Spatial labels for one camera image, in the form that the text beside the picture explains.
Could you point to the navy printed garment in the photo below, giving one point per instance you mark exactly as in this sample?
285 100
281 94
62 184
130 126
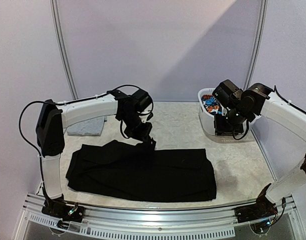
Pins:
211 104

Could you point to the black garment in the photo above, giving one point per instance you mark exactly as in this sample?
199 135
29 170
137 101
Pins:
142 173

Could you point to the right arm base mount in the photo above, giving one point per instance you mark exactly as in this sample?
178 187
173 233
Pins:
258 210

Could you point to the aluminium left corner post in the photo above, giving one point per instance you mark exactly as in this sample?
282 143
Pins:
54 5

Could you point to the aluminium corner post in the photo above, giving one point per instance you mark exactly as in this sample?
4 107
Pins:
256 43
54 5

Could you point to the aluminium right corner post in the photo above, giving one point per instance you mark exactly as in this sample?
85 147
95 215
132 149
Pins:
256 43

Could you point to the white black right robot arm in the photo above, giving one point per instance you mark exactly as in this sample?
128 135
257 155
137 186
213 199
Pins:
259 100

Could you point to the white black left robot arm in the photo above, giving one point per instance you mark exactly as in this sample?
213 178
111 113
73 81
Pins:
57 117

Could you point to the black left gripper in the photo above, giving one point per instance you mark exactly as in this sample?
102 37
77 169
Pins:
142 136

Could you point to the aluminium front rail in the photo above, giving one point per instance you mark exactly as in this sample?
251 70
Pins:
107 223

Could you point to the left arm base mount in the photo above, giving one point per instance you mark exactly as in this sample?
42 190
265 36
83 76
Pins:
68 212

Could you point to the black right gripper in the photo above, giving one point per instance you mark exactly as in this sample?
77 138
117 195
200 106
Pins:
228 128

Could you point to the translucent white laundry basket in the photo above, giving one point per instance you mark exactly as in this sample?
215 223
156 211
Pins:
206 119

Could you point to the grey t-shirt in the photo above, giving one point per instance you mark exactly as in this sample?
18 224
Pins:
92 127

